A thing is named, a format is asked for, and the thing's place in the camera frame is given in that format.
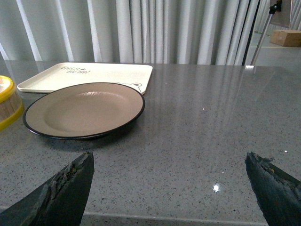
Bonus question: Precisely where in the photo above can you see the cardboard box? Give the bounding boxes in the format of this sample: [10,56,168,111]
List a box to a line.
[270,30,301,47]

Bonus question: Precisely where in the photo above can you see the brown plate with black rim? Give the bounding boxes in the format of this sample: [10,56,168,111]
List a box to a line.
[23,82,145,139]

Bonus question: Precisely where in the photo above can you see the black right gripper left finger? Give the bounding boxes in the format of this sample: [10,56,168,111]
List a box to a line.
[0,152,94,226]

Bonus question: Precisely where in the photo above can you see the metal tripod stand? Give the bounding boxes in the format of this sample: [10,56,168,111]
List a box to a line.
[250,0,282,66]

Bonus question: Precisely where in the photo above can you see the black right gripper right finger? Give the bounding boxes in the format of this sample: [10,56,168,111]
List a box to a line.
[245,152,301,226]

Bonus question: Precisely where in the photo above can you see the bamboo steamer with yellow rims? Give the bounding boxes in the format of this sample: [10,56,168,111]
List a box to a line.
[0,75,24,130]

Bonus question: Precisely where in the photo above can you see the cream rectangular tray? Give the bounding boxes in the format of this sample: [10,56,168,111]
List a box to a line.
[17,62,153,94]

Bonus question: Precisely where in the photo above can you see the grey pleated curtain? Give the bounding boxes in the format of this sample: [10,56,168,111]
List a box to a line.
[0,0,259,65]

